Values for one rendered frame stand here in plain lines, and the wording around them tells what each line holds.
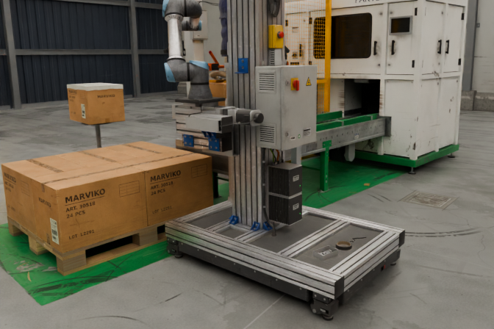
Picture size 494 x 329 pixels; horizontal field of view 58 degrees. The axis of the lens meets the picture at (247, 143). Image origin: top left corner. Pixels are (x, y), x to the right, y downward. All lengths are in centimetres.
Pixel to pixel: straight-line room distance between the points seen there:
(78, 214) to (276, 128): 132
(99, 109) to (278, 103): 285
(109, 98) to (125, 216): 218
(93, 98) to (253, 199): 265
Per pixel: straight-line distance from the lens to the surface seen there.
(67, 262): 302
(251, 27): 268
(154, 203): 322
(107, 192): 301
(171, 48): 282
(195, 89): 276
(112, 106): 507
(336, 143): 444
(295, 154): 368
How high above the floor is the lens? 128
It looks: 11 degrees down
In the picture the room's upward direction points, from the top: 1 degrees counter-clockwise
